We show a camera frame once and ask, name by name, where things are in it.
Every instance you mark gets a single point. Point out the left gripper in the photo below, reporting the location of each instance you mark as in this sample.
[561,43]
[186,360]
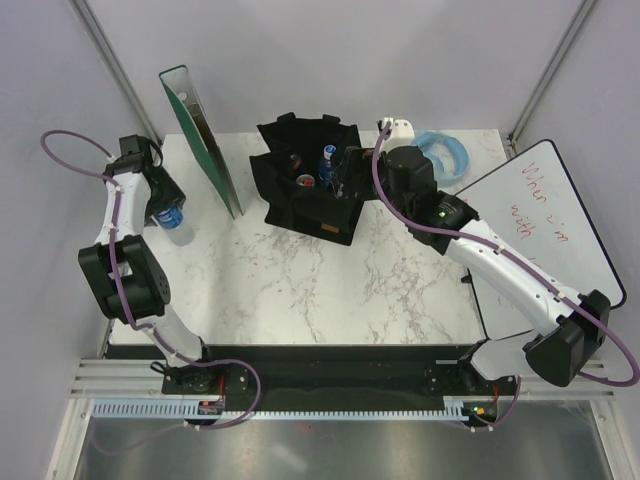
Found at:
[172,196]

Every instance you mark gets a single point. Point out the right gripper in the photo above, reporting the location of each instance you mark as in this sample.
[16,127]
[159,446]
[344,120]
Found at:
[356,161]

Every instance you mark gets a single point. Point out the blue label water bottle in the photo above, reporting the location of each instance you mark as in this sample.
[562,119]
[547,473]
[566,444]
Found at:
[325,164]

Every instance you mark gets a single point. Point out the Red Bull can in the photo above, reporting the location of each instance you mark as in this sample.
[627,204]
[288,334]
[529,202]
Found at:
[296,162]
[305,180]

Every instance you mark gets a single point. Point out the black canvas bag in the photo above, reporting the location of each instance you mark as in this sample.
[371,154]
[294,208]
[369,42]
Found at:
[311,211]

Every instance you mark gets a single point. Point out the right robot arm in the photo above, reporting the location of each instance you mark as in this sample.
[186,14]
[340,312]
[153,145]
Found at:
[566,327]

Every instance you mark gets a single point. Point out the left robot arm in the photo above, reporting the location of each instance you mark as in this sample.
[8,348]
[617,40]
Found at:
[123,274]

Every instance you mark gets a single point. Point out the light blue headphones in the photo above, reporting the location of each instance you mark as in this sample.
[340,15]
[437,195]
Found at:
[447,154]

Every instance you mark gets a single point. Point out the green file holder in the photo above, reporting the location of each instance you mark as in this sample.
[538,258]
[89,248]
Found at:
[190,114]

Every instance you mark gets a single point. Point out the whiteboard with red writing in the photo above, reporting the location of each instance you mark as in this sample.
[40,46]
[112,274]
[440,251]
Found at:
[531,203]

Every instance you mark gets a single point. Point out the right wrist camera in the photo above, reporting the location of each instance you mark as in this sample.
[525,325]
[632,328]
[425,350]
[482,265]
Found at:
[400,132]

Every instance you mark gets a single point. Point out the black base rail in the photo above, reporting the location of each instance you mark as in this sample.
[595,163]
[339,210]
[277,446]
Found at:
[324,377]

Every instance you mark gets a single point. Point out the left aluminium frame post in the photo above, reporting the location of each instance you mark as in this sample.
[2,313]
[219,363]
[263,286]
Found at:
[107,53]

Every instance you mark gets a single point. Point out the aluminium frame post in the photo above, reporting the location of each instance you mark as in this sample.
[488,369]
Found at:
[561,52]
[107,53]

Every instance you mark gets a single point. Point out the white cable duct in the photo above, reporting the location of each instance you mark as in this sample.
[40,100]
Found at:
[203,410]

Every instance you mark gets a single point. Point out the right aluminium frame post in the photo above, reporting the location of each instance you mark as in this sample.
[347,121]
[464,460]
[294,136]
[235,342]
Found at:
[561,52]

